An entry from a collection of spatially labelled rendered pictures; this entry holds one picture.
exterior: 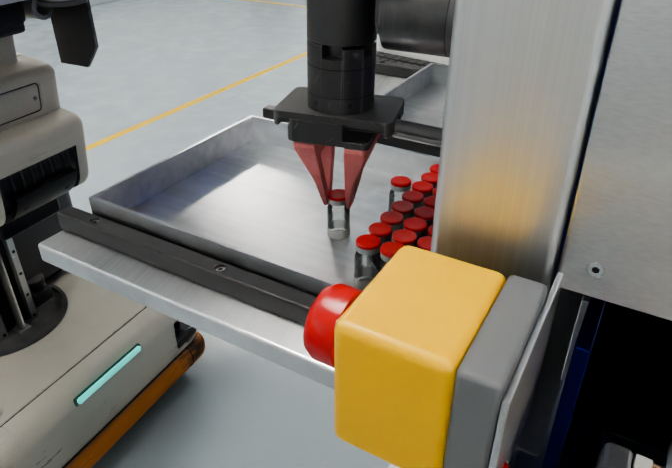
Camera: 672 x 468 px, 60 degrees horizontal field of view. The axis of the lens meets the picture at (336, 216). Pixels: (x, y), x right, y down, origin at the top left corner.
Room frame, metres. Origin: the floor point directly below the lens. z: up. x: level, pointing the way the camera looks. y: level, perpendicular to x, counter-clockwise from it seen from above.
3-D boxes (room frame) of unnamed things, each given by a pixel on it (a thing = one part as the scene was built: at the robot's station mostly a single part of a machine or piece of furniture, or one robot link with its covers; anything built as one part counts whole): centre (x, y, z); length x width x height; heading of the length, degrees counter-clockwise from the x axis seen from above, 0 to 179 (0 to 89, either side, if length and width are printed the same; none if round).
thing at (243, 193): (0.53, 0.03, 0.90); 0.34 x 0.26 x 0.04; 60
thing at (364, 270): (0.47, -0.07, 0.90); 0.18 x 0.02 x 0.05; 150
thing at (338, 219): (0.49, 0.00, 0.90); 0.02 x 0.02 x 0.04
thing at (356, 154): (0.49, 0.00, 0.96); 0.07 x 0.07 x 0.09; 74
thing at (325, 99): (0.49, 0.00, 1.03); 0.10 x 0.07 x 0.07; 74
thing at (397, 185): (0.51, -0.06, 0.90); 0.02 x 0.02 x 0.05
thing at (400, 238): (0.46, -0.09, 0.90); 0.18 x 0.02 x 0.05; 150
